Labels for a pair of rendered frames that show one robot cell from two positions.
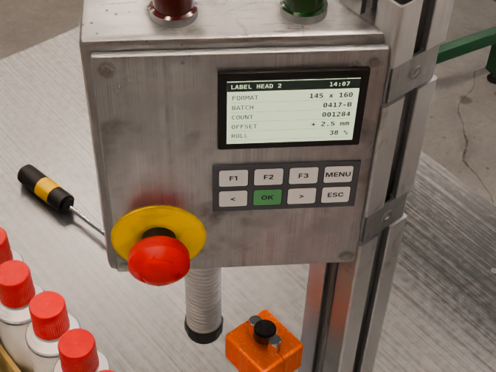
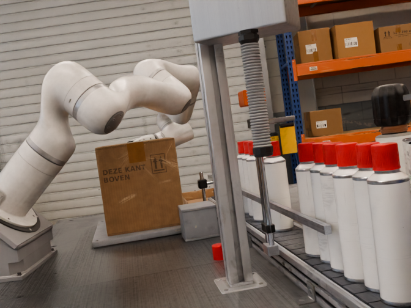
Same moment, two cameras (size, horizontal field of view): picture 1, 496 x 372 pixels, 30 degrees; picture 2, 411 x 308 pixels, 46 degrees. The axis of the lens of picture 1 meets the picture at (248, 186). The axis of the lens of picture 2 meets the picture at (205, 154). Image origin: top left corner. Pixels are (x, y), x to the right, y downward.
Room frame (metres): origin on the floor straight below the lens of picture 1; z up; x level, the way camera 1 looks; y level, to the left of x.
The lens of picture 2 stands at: (1.23, 0.38, 1.13)
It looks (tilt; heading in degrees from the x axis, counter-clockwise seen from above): 3 degrees down; 212
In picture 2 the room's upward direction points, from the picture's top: 8 degrees counter-clockwise
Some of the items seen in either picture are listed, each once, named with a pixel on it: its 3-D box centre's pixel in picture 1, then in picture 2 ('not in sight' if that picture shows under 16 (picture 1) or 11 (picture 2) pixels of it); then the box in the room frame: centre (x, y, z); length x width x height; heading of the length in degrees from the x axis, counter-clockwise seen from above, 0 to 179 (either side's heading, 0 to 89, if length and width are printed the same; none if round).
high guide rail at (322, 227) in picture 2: not in sight; (244, 192); (0.10, -0.21, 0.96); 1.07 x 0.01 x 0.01; 41
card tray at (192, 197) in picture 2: not in sight; (214, 197); (-0.46, -0.65, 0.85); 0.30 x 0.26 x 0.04; 41
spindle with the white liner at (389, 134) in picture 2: not in sight; (396, 149); (0.06, 0.17, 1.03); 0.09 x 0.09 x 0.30
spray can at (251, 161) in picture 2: not in sight; (259, 180); (0.10, -0.17, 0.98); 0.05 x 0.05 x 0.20
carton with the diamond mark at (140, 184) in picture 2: not in sight; (140, 182); (-0.02, -0.66, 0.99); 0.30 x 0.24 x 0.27; 39
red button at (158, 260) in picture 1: (159, 255); not in sight; (0.37, 0.05, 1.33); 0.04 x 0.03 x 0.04; 96
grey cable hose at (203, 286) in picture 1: (202, 256); (255, 93); (0.49, 0.04, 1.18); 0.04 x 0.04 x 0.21
